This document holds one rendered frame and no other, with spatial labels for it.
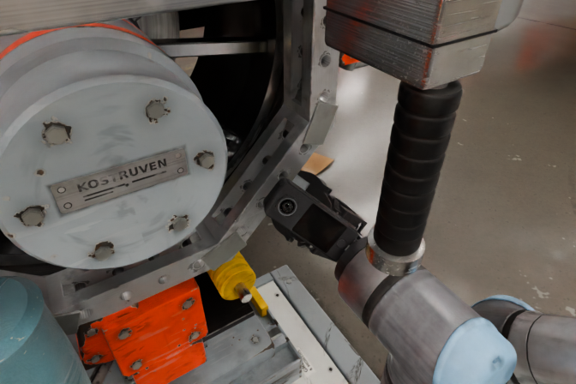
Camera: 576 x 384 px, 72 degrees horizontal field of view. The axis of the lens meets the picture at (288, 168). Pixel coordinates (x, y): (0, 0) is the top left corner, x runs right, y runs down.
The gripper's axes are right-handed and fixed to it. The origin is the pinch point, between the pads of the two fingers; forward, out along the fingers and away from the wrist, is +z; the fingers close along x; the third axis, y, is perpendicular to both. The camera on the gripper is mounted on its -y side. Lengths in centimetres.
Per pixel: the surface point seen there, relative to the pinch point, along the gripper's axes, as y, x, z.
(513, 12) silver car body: 32, 52, 5
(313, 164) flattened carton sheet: 88, -2, 71
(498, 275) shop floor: 99, 8, -8
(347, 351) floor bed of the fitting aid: 51, -28, -6
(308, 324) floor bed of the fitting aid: 49, -31, 6
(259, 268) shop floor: 55, -35, 34
